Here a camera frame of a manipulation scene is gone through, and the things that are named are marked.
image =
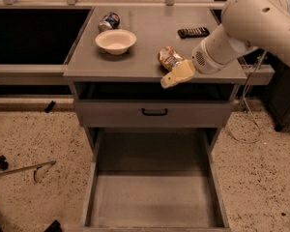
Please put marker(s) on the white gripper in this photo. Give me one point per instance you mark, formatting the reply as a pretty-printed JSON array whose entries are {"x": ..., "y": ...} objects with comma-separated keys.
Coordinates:
[{"x": 201, "y": 61}]

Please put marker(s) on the crushed orange soda can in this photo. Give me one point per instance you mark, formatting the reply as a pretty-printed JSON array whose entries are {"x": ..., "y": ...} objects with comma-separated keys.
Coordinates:
[{"x": 169, "y": 58}]

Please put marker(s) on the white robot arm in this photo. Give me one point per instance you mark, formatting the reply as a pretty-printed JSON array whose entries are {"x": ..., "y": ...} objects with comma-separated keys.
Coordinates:
[{"x": 245, "y": 25}]

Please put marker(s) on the blue pepsi can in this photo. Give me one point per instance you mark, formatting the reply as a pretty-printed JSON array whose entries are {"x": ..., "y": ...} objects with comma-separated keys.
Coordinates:
[{"x": 110, "y": 21}]

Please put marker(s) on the open grey bottom drawer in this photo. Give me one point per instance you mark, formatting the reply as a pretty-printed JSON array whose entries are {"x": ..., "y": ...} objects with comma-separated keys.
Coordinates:
[{"x": 152, "y": 181}]

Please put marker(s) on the black remote control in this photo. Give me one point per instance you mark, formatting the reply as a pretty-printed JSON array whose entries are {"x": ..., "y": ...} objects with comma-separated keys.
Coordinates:
[{"x": 200, "y": 32}]

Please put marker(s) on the white bowl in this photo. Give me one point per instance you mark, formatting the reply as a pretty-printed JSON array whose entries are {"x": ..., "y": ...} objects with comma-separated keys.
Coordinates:
[{"x": 115, "y": 42}]

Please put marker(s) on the small black block on floor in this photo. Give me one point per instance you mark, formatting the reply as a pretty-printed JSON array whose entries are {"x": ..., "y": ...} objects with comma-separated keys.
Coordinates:
[{"x": 49, "y": 107}]

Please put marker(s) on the metal rod on floor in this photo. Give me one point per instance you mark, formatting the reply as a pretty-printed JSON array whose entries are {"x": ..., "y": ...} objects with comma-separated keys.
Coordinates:
[{"x": 35, "y": 166}]

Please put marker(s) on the black object at bottom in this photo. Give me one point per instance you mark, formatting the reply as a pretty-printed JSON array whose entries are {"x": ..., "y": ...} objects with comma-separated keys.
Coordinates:
[{"x": 55, "y": 226}]

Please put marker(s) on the black object at left edge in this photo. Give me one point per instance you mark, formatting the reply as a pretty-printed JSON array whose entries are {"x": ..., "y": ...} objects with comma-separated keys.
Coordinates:
[{"x": 3, "y": 164}]

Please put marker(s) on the closed drawer with black handle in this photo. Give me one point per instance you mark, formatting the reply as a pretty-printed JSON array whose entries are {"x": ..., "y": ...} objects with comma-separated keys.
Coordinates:
[{"x": 152, "y": 114}]

